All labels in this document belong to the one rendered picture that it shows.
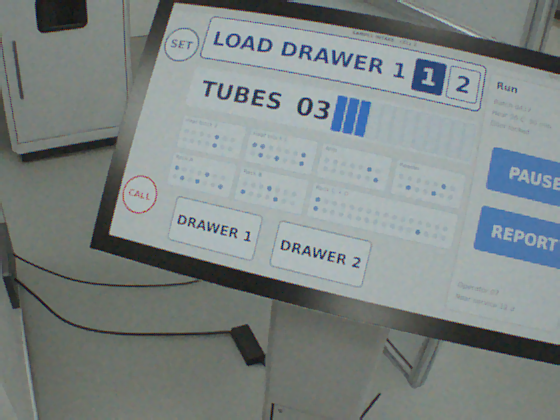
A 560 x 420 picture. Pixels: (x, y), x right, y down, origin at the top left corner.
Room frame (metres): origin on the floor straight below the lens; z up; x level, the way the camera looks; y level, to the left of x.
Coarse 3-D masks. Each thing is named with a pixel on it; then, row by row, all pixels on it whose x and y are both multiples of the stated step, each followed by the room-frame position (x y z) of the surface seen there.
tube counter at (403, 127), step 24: (312, 96) 0.51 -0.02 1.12; (336, 96) 0.51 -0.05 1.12; (360, 96) 0.51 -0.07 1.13; (312, 120) 0.50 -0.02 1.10; (336, 120) 0.50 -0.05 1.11; (360, 120) 0.49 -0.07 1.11; (384, 120) 0.49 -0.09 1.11; (408, 120) 0.49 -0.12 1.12; (432, 120) 0.49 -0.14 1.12; (456, 120) 0.49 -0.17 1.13; (384, 144) 0.47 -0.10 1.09; (408, 144) 0.47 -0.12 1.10; (432, 144) 0.47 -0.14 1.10; (456, 144) 0.47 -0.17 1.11
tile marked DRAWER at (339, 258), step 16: (288, 224) 0.43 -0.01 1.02; (288, 240) 0.42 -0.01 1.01; (304, 240) 0.42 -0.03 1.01; (320, 240) 0.42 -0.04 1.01; (336, 240) 0.42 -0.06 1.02; (352, 240) 0.42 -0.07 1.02; (368, 240) 0.41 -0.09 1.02; (272, 256) 0.41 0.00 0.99; (288, 256) 0.41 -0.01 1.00; (304, 256) 0.41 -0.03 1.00; (320, 256) 0.41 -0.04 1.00; (336, 256) 0.41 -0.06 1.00; (352, 256) 0.41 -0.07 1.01; (368, 256) 0.40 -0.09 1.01; (304, 272) 0.40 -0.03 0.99; (320, 272) 0.40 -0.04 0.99; (336, 272) 0.40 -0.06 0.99; (352, 272) 0.39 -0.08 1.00
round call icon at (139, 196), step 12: (132, 180) 0.47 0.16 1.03; (144, 180) 0.47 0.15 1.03; (156, 180) 0.47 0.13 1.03; (132, 192) 0.46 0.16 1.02; (144, 192) 0.46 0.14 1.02; (156, 192) 0.46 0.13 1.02; (120, 204) 0.46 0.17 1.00; (132, 204) 0.46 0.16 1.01; (144, 204) 0.46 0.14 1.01; (156, 204) 0.45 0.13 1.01; (144, 216) 0.45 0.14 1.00
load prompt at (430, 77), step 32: (224, 32) 0.57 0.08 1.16; (256, 32) 0.57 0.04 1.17; (288, 32) 0.56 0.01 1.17; (320, 32) 0.56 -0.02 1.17; (256, 64) 0.54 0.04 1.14; (288, 64) 0.54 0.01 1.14; (320, 64) 0.54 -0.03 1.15; (352, 64) 0.53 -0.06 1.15; (384, 64) 0.53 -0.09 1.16; (416, 64) 0.53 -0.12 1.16; (448, 64) 0.53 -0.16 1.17; (480, 64) 0.52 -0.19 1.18; (416, 96) 0.51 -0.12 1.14; (448, 96) 0.50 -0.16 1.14; (480, 96) 0.50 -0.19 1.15
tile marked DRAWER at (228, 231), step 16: (176, 208) 0.45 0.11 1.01; (192, 208) 0.45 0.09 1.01; (208, 208) 0.45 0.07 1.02; (224, 208) 0.45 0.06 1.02; (176, 224) 0.44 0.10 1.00; (192, 224) 0.44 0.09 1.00; (208, 224) 0.44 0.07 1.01; (224, 224) 0.43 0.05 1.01; (240, 224) 0.43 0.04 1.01; (256, 224) 0.43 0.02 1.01; (176, 240) 0.43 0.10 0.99; (192, 240) 0.43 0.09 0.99; (208, 240) 0.43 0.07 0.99; (224, 240) 0.42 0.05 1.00; (240, 240) 0.42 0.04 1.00; (256, 240) 0.42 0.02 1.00; (240, 256) 0.41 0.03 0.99
